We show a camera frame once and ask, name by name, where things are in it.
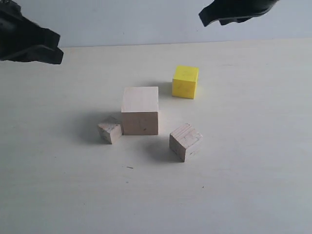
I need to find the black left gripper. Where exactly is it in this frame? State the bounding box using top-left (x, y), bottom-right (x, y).
top-left (0, 0), bottom-right (64, 65)

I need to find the small wooden cube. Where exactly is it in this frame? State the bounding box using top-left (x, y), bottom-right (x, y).
top-left (97, 116), bottom-right (123, 144)

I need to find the yellow cube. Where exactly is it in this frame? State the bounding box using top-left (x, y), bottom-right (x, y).
top-left (172, 65), bottom-right (199, 99)

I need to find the large wooden cube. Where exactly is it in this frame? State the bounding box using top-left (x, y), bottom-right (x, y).
top-left (121, 86), bottom-right (159, 136)

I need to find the medium wooden cube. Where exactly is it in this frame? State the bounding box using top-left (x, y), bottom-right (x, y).
top-left (169, 123), bottom-right (203, 162)

